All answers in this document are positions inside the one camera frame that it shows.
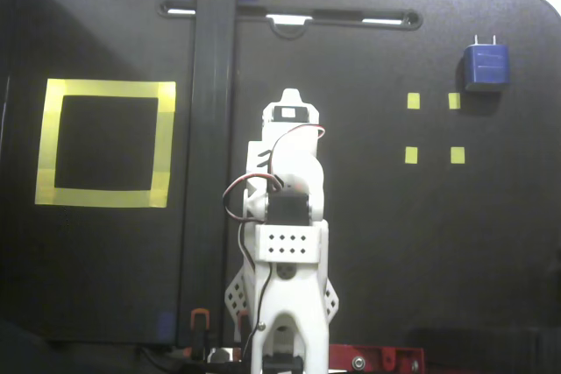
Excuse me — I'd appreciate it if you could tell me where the black flat beam strip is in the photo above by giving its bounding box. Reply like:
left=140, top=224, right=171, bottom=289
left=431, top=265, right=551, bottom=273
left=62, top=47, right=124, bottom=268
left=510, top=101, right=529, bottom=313
left=176, top=0, right=240, bottom=349

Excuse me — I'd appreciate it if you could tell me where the blue white charger block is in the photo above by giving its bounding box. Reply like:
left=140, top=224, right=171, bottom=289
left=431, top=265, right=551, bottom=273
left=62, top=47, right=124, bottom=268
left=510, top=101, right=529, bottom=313
left=459, top=33, right=512, bottom=93

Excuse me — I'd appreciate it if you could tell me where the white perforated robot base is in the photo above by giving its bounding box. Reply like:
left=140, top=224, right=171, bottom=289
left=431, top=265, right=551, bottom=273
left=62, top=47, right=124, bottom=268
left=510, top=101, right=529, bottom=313
left=224, top=266, right=341, bottom=342

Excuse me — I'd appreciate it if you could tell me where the red white black servo cable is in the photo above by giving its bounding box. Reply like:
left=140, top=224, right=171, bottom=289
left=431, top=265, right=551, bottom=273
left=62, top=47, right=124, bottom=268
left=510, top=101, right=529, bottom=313
left=222, top=124, right=326, bottom=224

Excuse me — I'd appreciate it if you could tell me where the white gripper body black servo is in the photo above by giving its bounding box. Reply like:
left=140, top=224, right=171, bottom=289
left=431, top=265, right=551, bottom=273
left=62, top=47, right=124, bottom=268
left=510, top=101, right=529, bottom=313
left=261, top=101, right=326, bottom=142

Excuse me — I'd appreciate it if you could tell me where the yellow tape square outline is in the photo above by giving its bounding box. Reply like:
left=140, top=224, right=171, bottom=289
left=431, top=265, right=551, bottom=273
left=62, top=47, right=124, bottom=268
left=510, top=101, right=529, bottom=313
left=34, top=78, right=177, bottom=209

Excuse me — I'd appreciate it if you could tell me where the red screw clamp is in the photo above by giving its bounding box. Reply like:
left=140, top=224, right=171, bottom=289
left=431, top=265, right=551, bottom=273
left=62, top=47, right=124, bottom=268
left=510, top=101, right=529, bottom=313
left=326, top=342, right=426, bottom=374

